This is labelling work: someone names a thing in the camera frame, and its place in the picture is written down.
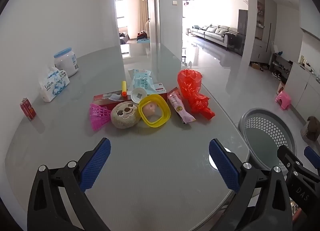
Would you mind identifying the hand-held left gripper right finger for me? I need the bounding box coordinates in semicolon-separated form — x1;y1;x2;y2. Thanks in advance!
209;138;293;231

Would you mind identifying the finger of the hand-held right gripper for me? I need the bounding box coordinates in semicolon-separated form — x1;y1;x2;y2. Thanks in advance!
277;144;320;184
304;146;320;169

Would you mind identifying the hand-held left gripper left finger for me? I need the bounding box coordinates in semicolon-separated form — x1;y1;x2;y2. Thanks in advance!
27;137;112;231

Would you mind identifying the grey perforated basket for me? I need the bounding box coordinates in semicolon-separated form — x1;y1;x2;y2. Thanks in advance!
237;107;297;171

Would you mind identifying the brown sloth plush toy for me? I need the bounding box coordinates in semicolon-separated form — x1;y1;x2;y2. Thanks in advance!
110;101;141;129

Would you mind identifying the yellow square ring lid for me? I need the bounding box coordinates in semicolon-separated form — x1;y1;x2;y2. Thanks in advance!
138;94;171;128

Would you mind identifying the checked storage basket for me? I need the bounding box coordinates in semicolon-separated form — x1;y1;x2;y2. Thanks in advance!
301;124;312;142

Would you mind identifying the pink plastic shuttlecock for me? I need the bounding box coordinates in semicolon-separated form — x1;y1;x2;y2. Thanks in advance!
89;103;112;131

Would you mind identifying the pink plastic stool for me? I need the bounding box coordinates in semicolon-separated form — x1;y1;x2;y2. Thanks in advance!
275;90;292;110

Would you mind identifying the white low cabinet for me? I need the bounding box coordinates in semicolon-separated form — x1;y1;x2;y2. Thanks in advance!
284;62;320;121

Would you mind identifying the pink snack packet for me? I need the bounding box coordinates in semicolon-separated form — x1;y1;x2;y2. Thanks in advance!
167;90;196;124

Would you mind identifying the pink pig toy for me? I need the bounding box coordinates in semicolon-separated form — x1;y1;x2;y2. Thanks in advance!
146;103;160;117

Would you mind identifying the red drink can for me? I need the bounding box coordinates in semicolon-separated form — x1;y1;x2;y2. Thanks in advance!
20;98;37;121

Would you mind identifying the white blue tissue pack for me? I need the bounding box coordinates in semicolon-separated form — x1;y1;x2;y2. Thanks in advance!
38;67;70;103

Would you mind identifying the shoe rack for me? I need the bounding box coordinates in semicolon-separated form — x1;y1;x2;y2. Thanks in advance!
269;52;293;82

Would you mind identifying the red plastic bag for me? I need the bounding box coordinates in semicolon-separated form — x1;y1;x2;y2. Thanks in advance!
177;69;215;120

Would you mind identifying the light blue wipes packet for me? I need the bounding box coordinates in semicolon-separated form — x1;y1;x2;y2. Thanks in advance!
127;68;153;96

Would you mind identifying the red flat box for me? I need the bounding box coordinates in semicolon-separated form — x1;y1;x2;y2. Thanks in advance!
92;82;168;105

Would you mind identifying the white jar with blue lid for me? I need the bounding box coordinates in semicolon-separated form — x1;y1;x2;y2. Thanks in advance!
54;47;79;77

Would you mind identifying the grey shelf unit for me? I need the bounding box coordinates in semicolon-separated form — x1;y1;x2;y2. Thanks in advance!
250;0;278;64

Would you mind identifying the tall dark grey cabinet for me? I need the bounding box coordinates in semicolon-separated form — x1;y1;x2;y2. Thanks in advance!
237;9;249;56

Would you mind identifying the light grey sofa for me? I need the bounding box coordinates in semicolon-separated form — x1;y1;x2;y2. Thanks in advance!
191;24;244;51

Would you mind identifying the white room door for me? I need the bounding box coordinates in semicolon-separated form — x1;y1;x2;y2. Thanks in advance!
147;0;160;43

